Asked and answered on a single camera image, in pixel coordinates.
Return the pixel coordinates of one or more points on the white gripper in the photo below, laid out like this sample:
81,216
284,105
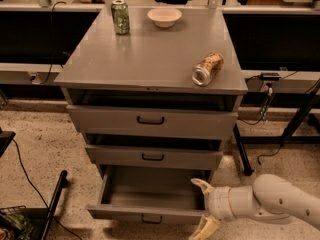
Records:
218,201

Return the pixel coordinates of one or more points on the grey drawer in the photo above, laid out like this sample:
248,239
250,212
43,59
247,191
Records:
150,195
152,115
158,152

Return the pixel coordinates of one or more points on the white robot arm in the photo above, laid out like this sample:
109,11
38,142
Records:
270,199

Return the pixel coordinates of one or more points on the grey drawer cabinet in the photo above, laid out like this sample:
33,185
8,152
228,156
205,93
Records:
155,60

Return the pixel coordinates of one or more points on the black table leg right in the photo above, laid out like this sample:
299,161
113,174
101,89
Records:
243,155

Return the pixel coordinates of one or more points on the black diagonal stand right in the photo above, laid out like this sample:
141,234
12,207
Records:
287,136

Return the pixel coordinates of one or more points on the black power adapter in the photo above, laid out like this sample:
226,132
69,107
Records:
264,76

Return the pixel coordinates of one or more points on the tan lying soda can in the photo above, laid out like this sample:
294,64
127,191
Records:
207,69

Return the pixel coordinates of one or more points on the black stand leg left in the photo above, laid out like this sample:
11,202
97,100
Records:
61,184

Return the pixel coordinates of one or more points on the white bowl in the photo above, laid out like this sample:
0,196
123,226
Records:
164,17

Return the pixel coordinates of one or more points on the green soda can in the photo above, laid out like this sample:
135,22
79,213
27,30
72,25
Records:
120,16

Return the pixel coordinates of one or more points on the wire basket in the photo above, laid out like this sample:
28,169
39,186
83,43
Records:
14,224

